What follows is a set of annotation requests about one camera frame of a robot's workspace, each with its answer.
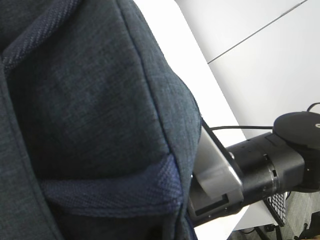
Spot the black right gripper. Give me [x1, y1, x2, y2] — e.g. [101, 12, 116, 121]
[187, 179, 244, 227]

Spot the dark blue fabric lunch bag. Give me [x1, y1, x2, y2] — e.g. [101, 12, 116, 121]
[0, 0, 202, 240]

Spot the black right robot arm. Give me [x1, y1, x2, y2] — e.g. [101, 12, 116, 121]
[187, 111, 320, 227]

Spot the black keyboard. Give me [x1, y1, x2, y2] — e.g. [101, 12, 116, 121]
[263, 193, 287, 227]

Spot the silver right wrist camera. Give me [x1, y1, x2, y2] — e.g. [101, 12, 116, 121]
[192, 120, 244, 203]

